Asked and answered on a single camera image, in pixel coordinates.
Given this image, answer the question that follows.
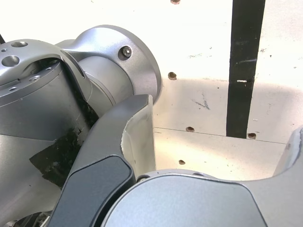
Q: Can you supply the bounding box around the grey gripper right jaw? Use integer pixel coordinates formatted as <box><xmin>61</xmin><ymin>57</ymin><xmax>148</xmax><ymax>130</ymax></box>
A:
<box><xmin>101</xmin><ymin>126</ymin><xmax>303</xmax><ymax>227</ymax></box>

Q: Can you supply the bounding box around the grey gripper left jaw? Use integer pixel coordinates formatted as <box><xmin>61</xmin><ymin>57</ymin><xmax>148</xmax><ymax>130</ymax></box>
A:
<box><xmin>46</xmin><ymin>94</ymin><xmax>157</xmax><ymax>227</ymax></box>

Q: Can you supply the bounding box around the black tape strip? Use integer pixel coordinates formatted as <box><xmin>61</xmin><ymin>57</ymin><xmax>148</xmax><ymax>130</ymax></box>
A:
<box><xmin>226</xmin><ymin>0</ymin><xmax>266</xmax><ymax>139</ymax></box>

